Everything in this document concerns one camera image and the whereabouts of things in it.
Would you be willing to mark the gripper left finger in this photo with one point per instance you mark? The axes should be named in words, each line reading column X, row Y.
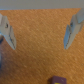
column 10, row 35

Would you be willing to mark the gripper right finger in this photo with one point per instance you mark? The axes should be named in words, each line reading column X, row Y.
column 70, row 33

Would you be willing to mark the purple block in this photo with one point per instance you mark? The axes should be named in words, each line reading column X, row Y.
column 58, row 80

